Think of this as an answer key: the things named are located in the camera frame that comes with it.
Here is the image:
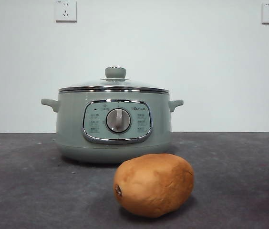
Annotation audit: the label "glass lid with green knob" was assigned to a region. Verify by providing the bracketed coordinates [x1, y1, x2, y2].
[58, 67, 170, 94]

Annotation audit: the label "brown potato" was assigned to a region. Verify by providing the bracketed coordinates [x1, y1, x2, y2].
[113, 153, 195, 212]

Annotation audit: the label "pale green electric pot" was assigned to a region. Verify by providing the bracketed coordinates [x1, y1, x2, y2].
[41, 92, 184, 164]

